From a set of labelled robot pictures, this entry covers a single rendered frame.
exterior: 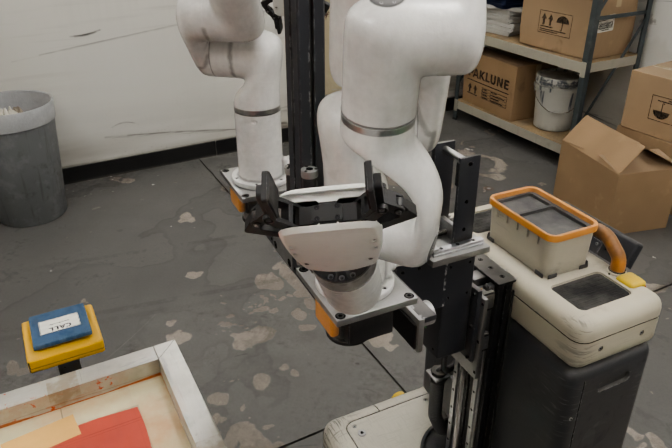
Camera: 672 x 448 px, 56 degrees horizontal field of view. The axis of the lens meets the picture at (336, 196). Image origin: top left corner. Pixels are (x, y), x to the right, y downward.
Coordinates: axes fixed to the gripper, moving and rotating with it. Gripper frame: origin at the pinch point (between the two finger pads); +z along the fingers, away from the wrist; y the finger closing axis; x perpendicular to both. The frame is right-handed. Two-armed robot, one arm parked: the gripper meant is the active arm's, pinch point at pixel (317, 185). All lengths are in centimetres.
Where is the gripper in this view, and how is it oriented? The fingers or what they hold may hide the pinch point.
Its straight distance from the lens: 55.6
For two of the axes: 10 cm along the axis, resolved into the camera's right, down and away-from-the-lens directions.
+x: 0.4, 8.9, -4.6
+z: -1.4, -4.5, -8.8
